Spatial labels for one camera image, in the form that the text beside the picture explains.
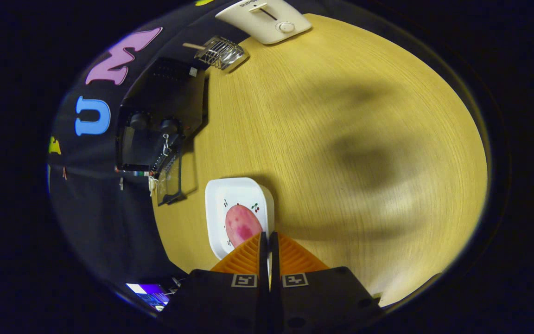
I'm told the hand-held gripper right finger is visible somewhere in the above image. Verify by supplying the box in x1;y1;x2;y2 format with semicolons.
269;232;383;334

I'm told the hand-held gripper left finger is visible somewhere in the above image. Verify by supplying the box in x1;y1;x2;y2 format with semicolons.
163;232;268;334

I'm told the pink meat slice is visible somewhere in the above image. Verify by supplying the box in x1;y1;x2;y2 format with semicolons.
225;204;264;248

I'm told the white square plate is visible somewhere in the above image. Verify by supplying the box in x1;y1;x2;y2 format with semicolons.
204;177;275;260

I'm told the black toaster oven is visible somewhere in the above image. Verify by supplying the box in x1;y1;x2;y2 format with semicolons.
115;57;208;206

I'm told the white pop-up toaster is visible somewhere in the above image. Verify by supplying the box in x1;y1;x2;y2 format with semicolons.
215;0;312;45

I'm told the lit monitor screen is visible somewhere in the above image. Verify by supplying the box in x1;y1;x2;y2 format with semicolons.
126;283;171;312

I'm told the metal wire basket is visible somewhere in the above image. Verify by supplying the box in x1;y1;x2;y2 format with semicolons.
195;36;250;73

